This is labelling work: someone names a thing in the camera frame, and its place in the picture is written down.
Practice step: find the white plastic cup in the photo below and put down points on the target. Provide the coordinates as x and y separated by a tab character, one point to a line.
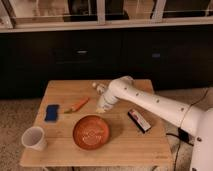
34	138

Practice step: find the wooden side table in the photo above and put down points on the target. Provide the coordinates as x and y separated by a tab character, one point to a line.
127	145

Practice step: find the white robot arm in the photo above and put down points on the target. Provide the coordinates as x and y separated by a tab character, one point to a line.
194	121

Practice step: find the small white bottle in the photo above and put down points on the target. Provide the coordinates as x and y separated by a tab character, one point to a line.
99	87

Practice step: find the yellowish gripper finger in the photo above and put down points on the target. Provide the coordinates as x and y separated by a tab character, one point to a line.
100	110

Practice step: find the dark cabinet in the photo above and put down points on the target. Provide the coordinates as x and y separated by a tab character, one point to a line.
171	57

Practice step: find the blue sponge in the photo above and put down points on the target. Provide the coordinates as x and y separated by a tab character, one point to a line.
52	113

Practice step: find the black candy bar box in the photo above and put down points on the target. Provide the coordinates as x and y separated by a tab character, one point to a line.
139	120

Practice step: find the orange ceramic bowl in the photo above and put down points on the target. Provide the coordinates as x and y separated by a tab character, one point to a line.
91	132

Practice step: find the black power adapter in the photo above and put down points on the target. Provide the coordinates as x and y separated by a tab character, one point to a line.
184	136

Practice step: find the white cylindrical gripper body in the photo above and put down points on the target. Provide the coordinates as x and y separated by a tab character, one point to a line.
107	101

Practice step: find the orange carrot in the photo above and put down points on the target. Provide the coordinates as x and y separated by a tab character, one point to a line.
76	106

